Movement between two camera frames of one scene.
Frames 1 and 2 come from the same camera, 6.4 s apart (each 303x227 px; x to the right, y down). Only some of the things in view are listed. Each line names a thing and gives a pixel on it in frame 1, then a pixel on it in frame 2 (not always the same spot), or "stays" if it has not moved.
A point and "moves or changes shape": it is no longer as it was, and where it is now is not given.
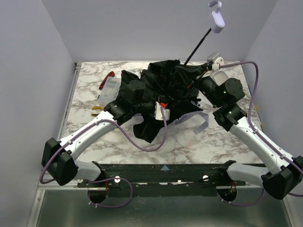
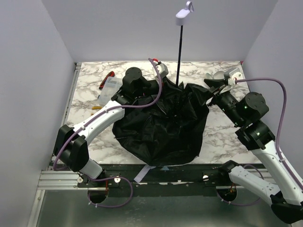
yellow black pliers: (96, 107) stays
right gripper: (203, 71) -> (219, 90)
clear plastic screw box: (109, 91) stays
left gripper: (148, 107) -> (154, 83)
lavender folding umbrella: (169, 95) moves or changes shape
